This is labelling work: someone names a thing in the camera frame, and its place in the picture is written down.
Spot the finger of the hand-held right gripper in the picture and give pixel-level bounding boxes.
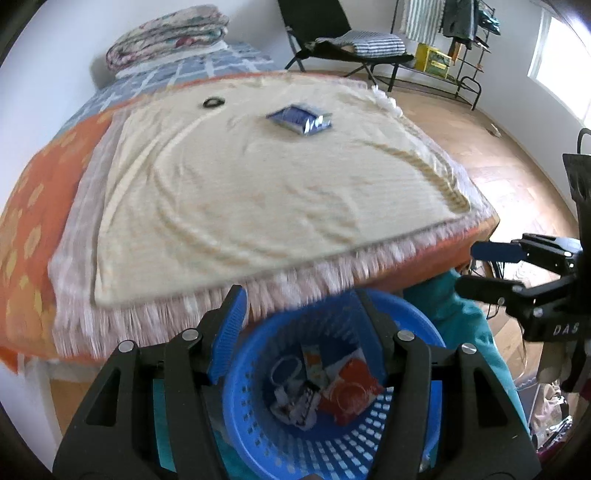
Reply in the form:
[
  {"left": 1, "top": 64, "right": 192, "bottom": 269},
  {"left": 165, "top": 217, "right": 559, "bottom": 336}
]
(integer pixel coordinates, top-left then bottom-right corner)
[
  {"left": 455, "top": 275, "right": 533, "bottom": 315},
  {"left": 471, "top": 233, "right": 563, "bottom": 274}
]

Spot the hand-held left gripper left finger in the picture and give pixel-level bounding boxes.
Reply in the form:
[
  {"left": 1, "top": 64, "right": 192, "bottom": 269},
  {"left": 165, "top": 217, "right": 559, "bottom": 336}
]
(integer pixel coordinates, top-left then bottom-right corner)
[{"left": 53, "top": 285, "right": 250, "bottom": 480}]

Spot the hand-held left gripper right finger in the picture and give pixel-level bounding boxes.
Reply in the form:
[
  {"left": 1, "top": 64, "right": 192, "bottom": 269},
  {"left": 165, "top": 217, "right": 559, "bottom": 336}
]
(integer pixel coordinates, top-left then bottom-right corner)
[{"left": 348, "top": 288, "right": 541, "bottom": 480}]

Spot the red snack packet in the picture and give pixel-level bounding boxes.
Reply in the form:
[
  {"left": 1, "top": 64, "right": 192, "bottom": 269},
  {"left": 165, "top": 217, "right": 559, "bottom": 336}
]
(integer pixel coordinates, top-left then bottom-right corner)
[{"left": 318, "top": 359, "right": 385, "bottom": 425}]

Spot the long white wrapper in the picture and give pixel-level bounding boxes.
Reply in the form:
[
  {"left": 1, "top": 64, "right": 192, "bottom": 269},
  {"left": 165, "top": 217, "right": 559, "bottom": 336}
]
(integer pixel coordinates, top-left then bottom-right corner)
[{"left": 302, "top": 344, "right": 365, "bottom": 384}]

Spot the brown chocolate bar wrapper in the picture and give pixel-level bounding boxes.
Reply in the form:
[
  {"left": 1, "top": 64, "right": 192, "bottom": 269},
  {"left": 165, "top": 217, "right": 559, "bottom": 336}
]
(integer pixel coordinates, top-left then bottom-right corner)
[{"left": 274, "top": 385, "right": 320, "bottom": 431}]

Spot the blue plastic basket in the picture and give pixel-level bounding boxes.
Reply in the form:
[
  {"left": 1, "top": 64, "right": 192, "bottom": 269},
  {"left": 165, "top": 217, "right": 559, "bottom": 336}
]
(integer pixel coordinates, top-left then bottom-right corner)
[{"left": 222, "top": 288, "right": 446, "bottom": 480}]

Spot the blue foil packet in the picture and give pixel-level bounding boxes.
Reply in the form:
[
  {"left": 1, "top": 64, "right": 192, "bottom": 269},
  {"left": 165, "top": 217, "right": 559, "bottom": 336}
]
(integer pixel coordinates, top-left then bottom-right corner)
[{"left": 266, "top": 105, "right": 333, "bottom": 138}]

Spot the yellow striped towel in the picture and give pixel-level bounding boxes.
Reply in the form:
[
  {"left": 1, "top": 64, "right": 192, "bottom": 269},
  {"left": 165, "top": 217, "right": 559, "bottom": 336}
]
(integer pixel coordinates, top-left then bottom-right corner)
[{"left": 93, "top": 76, "right": 474, "bottom": 309}]

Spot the pink plaid fringed blanket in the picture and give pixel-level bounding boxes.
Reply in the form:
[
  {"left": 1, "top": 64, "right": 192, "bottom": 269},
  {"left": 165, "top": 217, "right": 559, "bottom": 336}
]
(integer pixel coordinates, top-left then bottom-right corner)
[{"left": 48, "top": 74, "right": 499, "bottom": 361}]

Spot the black metal clothes rack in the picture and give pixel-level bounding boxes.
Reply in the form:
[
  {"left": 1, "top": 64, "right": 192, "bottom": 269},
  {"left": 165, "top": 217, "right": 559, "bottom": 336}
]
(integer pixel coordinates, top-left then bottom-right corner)
[{"left": 390, "top": 0, "right": 492, "bottom": 110}]

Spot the crumpled white tissue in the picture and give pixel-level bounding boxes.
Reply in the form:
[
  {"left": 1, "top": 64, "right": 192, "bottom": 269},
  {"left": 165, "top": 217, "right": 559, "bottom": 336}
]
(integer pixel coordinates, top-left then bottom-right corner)
[{"left": 369, "top": 85, "right": 402, "bottom": 116}]

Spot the yellow box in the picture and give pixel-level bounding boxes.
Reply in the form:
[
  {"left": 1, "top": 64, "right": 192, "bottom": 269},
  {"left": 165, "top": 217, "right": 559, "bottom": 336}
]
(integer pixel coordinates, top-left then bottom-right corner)
[{"left": 414, "top": 42, "right": 451, "bottom": 75}]

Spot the window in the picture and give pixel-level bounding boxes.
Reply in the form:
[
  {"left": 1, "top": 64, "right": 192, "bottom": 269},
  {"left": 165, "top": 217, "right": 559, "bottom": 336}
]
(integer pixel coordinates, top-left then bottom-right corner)
[{"left": 526, "top": 7, "right": 591, "bottom": 121}]

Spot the orange floral blanket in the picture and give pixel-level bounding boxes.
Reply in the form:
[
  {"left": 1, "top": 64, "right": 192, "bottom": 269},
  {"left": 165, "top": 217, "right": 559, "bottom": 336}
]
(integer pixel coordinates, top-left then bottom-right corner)
[{"left": 0, "top": 71, "right": 502, "bottom": 374}]

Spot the teal hanging garment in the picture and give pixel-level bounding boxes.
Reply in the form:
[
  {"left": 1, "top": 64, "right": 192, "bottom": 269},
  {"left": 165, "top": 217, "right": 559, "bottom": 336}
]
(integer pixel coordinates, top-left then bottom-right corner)
[{"left": 478, "top": 0, "right": 502, "bottom": 35}]

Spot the dark hanging jacket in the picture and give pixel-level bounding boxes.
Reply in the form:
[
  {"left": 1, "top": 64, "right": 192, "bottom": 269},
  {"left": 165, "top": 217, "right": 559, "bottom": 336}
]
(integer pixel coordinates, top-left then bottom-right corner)
[{"left": 441, "top": 0, "right": 476, "bottom": 40}]

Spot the folded striped towel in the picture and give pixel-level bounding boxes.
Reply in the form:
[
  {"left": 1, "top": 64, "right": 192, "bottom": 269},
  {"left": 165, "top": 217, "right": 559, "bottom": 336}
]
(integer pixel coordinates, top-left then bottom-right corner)
[{"left": 342, "top": 30, "right": 407, "bottom": 58}]

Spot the hanging striped towel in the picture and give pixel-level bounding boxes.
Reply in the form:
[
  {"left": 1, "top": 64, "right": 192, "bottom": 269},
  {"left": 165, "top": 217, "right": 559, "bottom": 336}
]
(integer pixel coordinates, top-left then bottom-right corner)
[{"left": 403, "top": 0, "right": 446, "bottom": 42}]

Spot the blue checked bed sheet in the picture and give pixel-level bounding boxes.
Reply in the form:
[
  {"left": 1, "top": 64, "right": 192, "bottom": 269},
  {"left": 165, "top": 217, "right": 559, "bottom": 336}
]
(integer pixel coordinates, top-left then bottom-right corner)
[{"left": 58, "top": 41, "right": 275, "bottom": 134}]

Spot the folded floral quilt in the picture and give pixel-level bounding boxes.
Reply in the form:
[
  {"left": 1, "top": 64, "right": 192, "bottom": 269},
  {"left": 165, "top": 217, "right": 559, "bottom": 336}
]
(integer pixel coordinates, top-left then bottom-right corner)
[{"left": 105, "top": 4, "right": 230, "bottom": 72}]

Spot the black folding chair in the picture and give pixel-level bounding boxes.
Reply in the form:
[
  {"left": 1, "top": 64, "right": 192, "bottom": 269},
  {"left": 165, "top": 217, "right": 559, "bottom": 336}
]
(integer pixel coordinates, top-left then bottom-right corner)
[{"left": 277, "top": 0, "right": 415, "bottom": 93}]

